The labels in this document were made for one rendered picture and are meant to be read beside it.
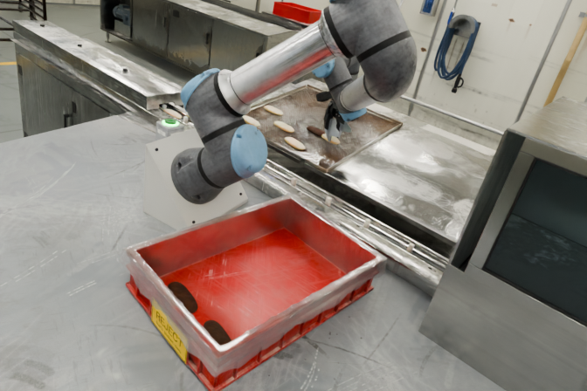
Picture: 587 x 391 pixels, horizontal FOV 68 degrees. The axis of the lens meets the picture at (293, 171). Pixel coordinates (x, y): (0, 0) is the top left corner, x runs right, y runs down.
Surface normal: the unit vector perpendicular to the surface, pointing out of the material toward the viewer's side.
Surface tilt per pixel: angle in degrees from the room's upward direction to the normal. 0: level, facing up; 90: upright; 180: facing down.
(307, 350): 0
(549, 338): 91
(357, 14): 83
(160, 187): 90
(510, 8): 90
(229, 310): 0
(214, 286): 0
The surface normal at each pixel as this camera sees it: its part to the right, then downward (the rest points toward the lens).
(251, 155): 0.81, -0.20
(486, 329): -0.64, 0.22
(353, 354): 0.18, -0.88
